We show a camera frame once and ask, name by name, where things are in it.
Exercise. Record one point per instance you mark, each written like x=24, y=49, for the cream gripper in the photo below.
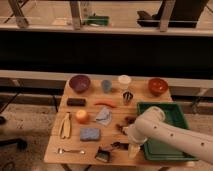
x=133, y=150

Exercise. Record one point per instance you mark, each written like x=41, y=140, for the black dish brush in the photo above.
x=104, y=153

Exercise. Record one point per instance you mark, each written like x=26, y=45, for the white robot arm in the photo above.
x=150, y=124

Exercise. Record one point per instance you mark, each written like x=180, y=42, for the green plastic tray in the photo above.
x=155, y=150

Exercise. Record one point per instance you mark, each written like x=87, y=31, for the bunch of dark grapes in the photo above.
x=122, y=127

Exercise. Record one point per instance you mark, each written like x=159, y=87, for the blue-grey cloth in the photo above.
x=104, y=116

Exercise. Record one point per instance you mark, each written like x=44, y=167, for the wooden table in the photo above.
x=109, y=134

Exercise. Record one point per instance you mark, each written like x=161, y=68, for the orange carrot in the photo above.
x=106, y=103

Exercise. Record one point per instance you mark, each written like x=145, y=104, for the metal measuring cup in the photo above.
x=127, y=97

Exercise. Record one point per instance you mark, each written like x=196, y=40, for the apple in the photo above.
x=82, y=116

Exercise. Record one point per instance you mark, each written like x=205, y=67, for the red bowl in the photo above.
x=157, y=86

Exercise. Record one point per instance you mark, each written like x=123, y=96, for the black eraser block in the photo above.
x=76, y=102

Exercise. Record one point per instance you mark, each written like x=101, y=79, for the blue cup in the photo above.
x=106, y=86

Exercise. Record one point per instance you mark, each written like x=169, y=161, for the banana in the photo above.
x=65, y=127

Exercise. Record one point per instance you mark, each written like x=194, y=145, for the white cup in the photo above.
x=124, y=81

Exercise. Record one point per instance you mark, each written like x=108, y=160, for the purple bowl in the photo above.
x=80, y=83

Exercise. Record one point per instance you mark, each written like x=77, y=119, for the green box on shelf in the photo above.
x=98, y=20

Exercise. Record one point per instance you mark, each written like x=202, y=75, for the dark object on shelf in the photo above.
x=185, y=14

